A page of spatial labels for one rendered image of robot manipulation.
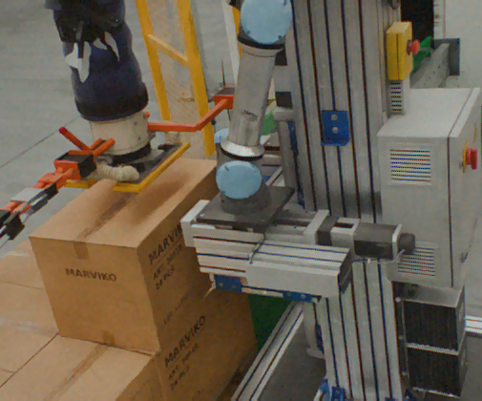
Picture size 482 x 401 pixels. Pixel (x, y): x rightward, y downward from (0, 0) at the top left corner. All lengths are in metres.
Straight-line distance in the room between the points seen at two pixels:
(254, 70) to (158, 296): 0.89
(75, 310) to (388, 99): 1.22
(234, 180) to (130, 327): 0.76
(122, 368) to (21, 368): 0.35
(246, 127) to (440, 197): 0.56
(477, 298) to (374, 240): 1.50
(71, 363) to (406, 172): 1.24
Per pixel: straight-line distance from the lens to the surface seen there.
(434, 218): 2.11
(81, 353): 2.60
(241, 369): 3.04
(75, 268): 2.46
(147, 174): 2.40
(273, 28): 1.80
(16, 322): 2.86
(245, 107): 1.88
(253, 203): 2.13
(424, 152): 2.02
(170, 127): 2.42
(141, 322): 2.45
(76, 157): 2.32
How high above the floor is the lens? 2.04
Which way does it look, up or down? 27 degrees down
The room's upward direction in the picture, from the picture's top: 10 degrees counter-clockwise
